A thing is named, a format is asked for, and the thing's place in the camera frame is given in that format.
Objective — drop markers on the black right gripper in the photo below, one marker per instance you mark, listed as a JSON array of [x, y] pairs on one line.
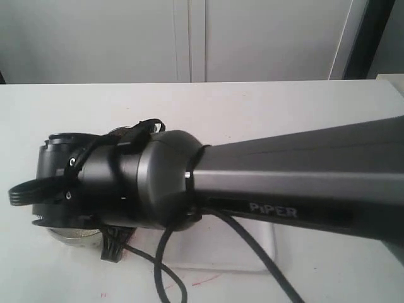
[[57, 202]]

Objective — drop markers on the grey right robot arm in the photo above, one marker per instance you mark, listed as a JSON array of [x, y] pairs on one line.
[[347, 179]]

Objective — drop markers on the stainless steel cup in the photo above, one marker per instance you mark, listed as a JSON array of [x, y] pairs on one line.
[[121, 131]]

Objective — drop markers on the steel bowl of rice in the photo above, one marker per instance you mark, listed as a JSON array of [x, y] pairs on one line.
[[77, 237]]

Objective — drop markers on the white plastic tray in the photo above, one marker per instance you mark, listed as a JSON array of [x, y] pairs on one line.
[[211, 245]]

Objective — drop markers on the white cabinet doors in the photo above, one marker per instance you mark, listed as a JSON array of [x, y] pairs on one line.
[[174, 41]]

